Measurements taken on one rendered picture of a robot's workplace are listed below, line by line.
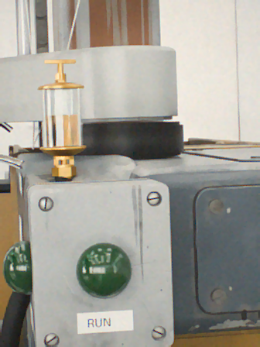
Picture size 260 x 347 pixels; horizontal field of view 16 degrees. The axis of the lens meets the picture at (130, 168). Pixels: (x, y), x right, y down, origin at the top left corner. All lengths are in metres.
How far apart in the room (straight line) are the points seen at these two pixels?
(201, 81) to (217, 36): 0.30
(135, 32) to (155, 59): 0.38
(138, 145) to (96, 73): 0.06
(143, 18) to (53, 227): 0.59
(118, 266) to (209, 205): 0.09
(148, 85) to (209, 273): 0.17
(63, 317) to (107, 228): 0.05
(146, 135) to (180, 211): 0.12
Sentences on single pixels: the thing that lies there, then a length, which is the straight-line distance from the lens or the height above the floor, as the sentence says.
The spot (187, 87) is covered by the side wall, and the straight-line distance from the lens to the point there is 5.84.
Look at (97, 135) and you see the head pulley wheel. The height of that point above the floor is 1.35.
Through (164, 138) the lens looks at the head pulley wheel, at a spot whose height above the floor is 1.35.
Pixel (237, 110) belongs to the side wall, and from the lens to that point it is 5.91.
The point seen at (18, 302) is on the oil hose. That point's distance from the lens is 0.56.
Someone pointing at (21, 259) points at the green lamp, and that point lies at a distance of 0.50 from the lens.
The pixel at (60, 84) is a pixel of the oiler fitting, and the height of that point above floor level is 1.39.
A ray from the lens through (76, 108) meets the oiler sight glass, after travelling 0.57.
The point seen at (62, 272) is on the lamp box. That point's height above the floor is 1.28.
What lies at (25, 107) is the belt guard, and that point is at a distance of 0.72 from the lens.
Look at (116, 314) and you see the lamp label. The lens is 0.50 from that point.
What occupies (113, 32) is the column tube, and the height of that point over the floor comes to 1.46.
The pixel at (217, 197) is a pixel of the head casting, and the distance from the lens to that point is 0.56.
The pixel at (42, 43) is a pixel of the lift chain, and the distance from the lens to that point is 1.09.
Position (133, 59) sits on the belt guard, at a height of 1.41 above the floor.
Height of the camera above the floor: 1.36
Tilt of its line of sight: 3 degrees down
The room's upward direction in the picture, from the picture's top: 2 degrees counter-clockwise
